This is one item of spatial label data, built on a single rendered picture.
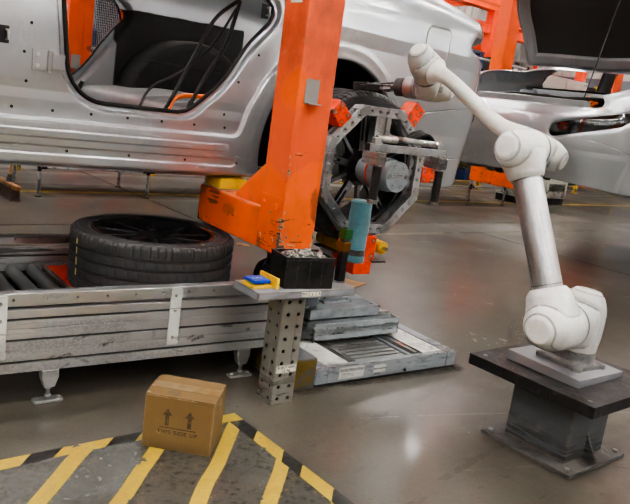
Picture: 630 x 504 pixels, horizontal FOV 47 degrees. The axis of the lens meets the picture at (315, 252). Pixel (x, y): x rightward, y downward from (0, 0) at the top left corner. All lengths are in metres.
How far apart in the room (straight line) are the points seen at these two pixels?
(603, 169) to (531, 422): 3.01
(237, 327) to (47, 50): 1.23
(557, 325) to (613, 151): 3.13
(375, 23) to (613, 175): 2.52
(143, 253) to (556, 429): 1.60
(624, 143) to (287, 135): 3.24
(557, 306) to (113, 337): 1.50
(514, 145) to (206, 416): 1.32
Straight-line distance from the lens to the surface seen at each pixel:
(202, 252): 2.81
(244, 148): 3.19
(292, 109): 2.70
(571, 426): 2.68
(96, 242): 2.83
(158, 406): 2.32
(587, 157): 5.45
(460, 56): 3.95
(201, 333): 2.78
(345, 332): 3.27
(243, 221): 2.96
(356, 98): 3.12
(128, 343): 2.67
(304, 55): 2.69
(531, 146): 2.53
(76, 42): 5.21
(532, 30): 6.94
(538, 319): 2.45
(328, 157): 2.96
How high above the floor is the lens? 1.12
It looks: 12 degrees down
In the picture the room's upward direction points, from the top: 8 degrees clockwise
